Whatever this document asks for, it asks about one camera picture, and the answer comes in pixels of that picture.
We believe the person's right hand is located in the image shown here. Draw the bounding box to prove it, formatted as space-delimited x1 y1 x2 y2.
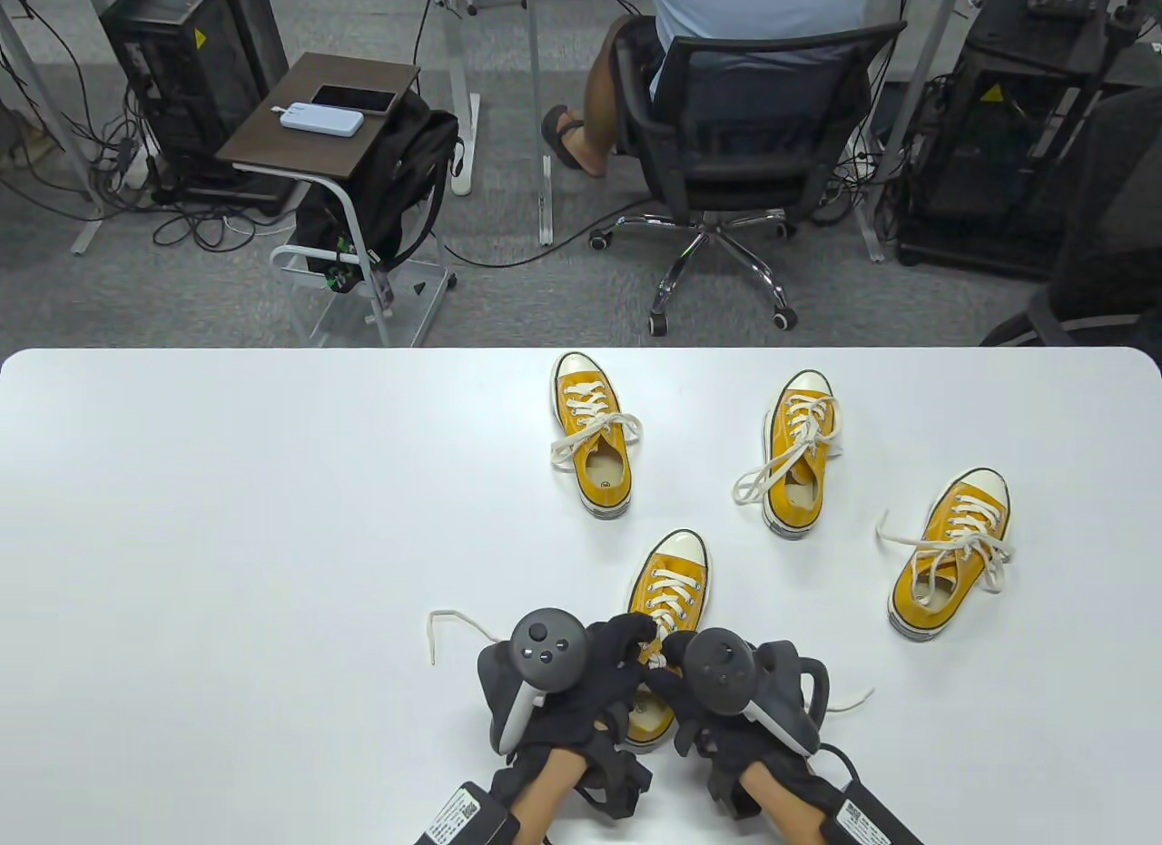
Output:
640 632 850 820

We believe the person's left hand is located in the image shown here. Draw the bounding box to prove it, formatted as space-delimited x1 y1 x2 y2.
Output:
490 614 658 820

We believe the gray handheld controller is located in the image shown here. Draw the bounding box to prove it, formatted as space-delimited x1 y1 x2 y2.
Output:
683 629 830 761
478 607 591 757

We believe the yellow canvas shoe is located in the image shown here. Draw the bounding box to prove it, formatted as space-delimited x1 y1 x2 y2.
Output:
763 370 845 539
625 529 711 755
551 352 634 520
888 468 1011 644

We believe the person's right forearm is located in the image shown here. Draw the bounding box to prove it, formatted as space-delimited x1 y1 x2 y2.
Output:
737 761 822 845

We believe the person's left forearm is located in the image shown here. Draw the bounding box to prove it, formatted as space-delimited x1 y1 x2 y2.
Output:
504 750 589 828

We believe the white desk leg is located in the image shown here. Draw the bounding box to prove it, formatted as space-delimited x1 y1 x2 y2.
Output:
428 0 480 195
0 0 103 256
527 0 555 247
853 0 963 263

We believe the green bag accessory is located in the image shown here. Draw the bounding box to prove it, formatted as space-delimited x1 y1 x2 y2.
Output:
325 235 362 294

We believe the black backpack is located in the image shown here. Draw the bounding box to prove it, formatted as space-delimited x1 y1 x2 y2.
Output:
292 90 464 294

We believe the black sandal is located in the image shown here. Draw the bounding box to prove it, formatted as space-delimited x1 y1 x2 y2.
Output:
542 105 611 176

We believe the black mesh office chair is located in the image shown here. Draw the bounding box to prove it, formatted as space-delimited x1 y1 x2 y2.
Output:
590 15 909 336

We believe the black computer rack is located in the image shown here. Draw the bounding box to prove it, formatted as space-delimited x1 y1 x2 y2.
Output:
897 0 1122 279

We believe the light blue power bank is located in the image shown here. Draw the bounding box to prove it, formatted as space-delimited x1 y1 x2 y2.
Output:
272 102 366 140

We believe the black smartphone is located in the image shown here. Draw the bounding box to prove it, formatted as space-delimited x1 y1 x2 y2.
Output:
310 84 399 115

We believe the brown side table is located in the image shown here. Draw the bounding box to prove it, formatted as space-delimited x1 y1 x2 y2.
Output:
216 52 458 349

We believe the dark office chair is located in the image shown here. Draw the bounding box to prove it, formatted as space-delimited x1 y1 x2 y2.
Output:
980 87 1162 349

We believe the black computer tower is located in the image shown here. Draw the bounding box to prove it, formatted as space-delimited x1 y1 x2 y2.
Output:
100 0 290 218

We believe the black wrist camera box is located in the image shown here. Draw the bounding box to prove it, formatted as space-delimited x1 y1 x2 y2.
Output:
413 781 520 845
822 777 925 845

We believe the tangle of black cables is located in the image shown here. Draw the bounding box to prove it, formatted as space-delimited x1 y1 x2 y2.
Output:
0 0 260 251

